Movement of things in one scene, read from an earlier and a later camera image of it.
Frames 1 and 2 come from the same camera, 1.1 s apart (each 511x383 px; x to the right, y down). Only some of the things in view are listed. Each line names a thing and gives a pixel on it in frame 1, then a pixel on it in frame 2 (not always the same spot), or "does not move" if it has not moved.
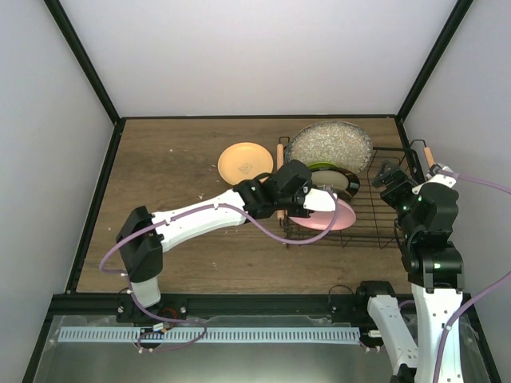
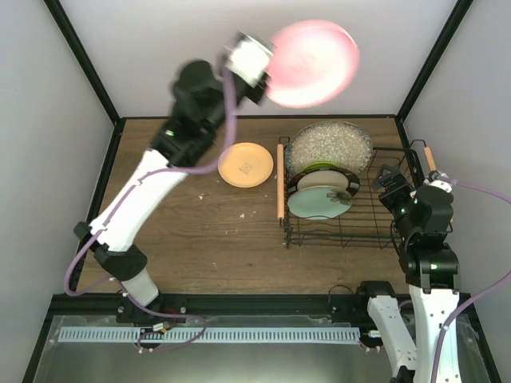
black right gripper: x=396 y=173 does not move
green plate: x=322 y=165 does not move
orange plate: x=239 y=161 does not move
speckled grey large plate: x=346 y=144 does not move
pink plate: x=325 y=219 -> x=311 y=63
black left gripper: x=301 y=214 -> x=255 y=92
